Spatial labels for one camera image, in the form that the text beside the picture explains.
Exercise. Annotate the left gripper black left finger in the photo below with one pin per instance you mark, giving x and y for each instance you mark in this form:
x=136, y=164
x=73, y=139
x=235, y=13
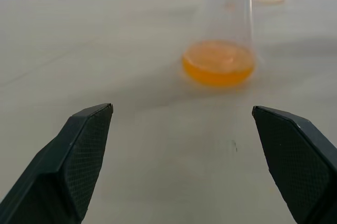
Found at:
x=52, y=171

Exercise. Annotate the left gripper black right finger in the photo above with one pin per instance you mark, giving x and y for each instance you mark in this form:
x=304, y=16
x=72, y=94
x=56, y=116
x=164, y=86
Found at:
x=302, y=171

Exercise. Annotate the clear narrow-necked flask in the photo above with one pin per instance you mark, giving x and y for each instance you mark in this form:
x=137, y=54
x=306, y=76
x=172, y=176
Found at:
x=218, y=71

